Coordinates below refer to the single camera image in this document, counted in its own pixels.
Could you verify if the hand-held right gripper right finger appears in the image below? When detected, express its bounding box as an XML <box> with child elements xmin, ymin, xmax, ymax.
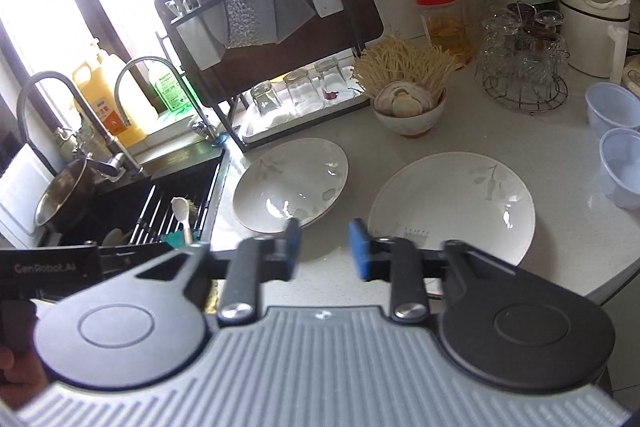
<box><xmin>348</xmin><ymin>218</ymin><xmax>521</xmax><ymax>323</ymax></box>

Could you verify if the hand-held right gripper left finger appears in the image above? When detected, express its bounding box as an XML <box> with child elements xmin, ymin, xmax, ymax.
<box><xmin>132</xmin><ymin>218</ymin><xmax>303</xmax><ymax>324</ymax></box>

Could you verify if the white leaf-print plate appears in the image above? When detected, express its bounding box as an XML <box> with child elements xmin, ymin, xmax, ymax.
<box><xmin>232</xmin><ymin>138</ymin><xmax>350</xmax><ymax>235</ymax></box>
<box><xmin>368</xmin><ymin>151</ymin><xmax>536</xmax><ymax>269</ymax></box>

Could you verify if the pale bluish plastic bowl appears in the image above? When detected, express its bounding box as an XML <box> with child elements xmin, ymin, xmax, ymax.
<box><xmin>598</xmin><ymin>127</ymin><xmax>640</xmax><ymax>210</ymax></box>
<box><xmin>585</xmin><ymin>82</ymin><xmax>640</xmax><ymax>140</ymax></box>

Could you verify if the stainless steel pot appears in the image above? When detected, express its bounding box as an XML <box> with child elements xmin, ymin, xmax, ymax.
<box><xmin>33</xmin><ymin>157</ymin><xmax>103</xmax><ymax>230</ymax></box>

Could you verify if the roll-up sink drain rack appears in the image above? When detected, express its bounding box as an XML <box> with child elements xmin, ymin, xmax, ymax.
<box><xmin>127</xmin><ymin>183</ymin><xmax>223</xmax><ymax>249</ymax></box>

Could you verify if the white ceramic spoon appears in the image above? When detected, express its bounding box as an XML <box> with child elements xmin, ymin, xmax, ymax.
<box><xmin>170</xmin><ymin>197</ymin><xmax>197</xmax><ymax>245</ymax></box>

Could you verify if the green sponge cloth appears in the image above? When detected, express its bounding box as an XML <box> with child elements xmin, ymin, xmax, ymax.
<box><xmin>162</xmin><ymin>229</ymin><xmax>195</xmax><ymax>249</ymax></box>

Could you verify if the white drain tray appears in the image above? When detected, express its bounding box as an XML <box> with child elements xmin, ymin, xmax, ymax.
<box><xmin>239</xmin><ymin>74</ymin><xmax>372</xmax><ymax>144</ymax></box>

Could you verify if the white ceramic bowl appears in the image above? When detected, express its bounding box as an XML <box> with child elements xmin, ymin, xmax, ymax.
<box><xmin>372</xmin><ymin>94</ymin><xmax>447</xmax><ymax>139</ymax></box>

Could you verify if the black metal dish rack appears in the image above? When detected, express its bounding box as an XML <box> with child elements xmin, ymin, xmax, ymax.
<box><xmin>154</xmin><ymin>0</ymin><xmax>386</xmax><ymax>154</ymax></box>

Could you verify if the black kitchen sink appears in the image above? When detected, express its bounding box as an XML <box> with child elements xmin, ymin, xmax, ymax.
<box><xmin>0</xmin><ymin>139</ymin><xmax>232</xmax><ymax>253</ymax></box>

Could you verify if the upturned clear glass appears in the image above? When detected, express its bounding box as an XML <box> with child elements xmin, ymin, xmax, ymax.
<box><xmin>249</xmin><ymin>80</ymin><xmax>282</xmax><ymax>117</ymax></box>
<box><xmin>314</xmin><ymin>57</ymin><xmax>346</xmax><ymax>100</ymax></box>
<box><xmin>283</xmin><ymin>69</ymin><xmax>321</xmax><ymax>113</ymax></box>

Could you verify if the white purple onion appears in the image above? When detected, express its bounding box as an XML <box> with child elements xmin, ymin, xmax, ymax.
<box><xmin>375</xmin><ymin>79</ymin><xmax>437</xmax><ymax>116</ymax></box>

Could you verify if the yellow detergent bottle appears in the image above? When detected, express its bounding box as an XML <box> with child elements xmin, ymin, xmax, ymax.
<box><xmin>71</xmin><ymin>38</ymin><xmax>151</xmax><ymax>148</ymax></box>

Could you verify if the tall grey arched faucet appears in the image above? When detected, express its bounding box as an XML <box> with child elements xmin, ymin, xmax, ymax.
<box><xmin>16</xmin><ymin>71</ymin><xmax>145</xmax><ymax>182</ymax></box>

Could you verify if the bundle of dried noodles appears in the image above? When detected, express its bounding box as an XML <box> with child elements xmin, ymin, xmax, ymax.
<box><xmin>352</xmin><ymin>34</ymin><xmax>459</xmax><ymax>108</ymax></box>

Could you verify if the green dish soap bottle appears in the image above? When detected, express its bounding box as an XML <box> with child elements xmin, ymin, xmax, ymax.
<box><xmin>146</xmin><ymin>58</ymin><xmax>197</xmax><ymax>114</ymax></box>

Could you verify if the slim chrome arched faucet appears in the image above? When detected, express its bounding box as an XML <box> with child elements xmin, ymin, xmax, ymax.
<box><xmin>113</xmin><ymin>55</ymin><xmax>227</xmax><ymax>148</ymax></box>

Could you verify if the red-lidded clear plastic jar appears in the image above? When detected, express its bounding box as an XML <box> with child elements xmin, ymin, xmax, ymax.
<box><xmin>415</xmin><ymin>0</ymin><xmax>474</xmax><ymax>64</ymax></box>

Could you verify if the cluster of clear glass cups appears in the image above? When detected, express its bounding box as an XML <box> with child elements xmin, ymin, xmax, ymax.
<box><xmin>475</xmin><ymin>2</ymin><xmax>571</xmax><ymax>88</ymax></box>

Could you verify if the tall clear drinking glass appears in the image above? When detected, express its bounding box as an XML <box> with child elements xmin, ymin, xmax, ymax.
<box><xmin>461</xmin><ymin>0</ymin><xmax>493</xmax><ymax>38</ymax></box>

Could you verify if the white rice cooker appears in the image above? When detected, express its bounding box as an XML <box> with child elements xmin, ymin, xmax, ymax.
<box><xmin>556</xmin><ymin>0</ymin><xmax>634</xmax><ymax>78</ymax></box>

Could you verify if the metal wire cup rack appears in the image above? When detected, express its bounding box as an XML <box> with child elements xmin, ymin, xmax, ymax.
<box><xmin>475</xmin><ymin>2</ymin><xmax>571</xmax><ymax>116</ymax></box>

